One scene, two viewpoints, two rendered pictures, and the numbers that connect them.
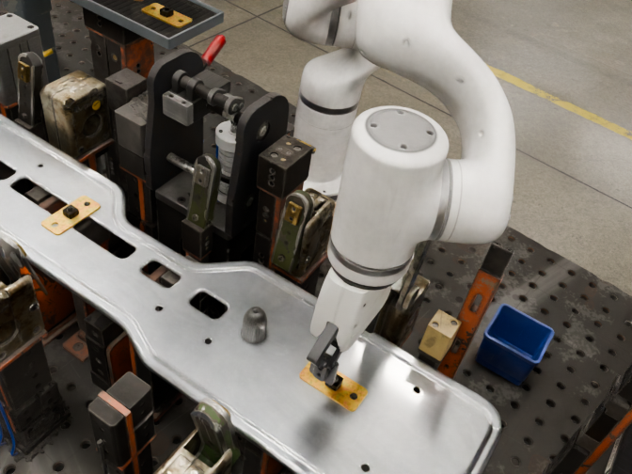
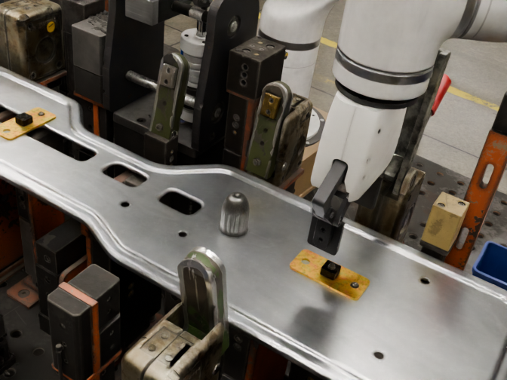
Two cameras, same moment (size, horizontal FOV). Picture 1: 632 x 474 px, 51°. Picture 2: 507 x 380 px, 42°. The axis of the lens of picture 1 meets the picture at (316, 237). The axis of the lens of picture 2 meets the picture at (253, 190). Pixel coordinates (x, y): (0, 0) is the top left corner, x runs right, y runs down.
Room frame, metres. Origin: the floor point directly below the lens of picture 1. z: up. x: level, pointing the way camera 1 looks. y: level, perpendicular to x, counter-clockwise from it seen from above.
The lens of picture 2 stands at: (-0.07, 0.03, 1.48)
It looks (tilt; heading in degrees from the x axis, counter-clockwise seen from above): 36 degrees down; 1
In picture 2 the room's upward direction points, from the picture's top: 8 degrees clockwise
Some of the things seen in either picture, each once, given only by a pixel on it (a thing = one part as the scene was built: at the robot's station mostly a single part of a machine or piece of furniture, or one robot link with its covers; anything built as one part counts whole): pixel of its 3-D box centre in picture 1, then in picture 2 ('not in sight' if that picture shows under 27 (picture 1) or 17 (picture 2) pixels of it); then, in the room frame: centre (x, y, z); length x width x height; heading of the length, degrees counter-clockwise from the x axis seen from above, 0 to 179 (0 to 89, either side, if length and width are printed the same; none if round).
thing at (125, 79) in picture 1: (134, 171); (87, 108); (0.91, 0.35, 0.90); 0.05 x 0.05 x 0.40; 63
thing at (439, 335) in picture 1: (412, 399); (410, 316); (0.54, -0.18, 0.88); 0.04 x 0.04 x 0.36; 63
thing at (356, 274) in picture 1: (371, 246); (382, 66); (0.47, -0.06, 1.25); 0.09 x 0.08 x 0.03; 154
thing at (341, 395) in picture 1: (334, 381); (330, 271); (0.47, -0.05, 1.01); 0.08 x 0.04 x 0.01; 64
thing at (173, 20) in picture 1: (166, 12); not in sight; (1.02, 0.31, 1.17); 0.08 x 0.04 x 0.01; 65
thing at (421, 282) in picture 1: (378, 355); (366, 276); (0.61, -0.13, 0.88); 0.07 x 0.06 x 0.35; 153
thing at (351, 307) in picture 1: (359, 288); (366, 128); (0.47, -0.06, 1.19); 0.10 x 0.07 x 0.11; 154
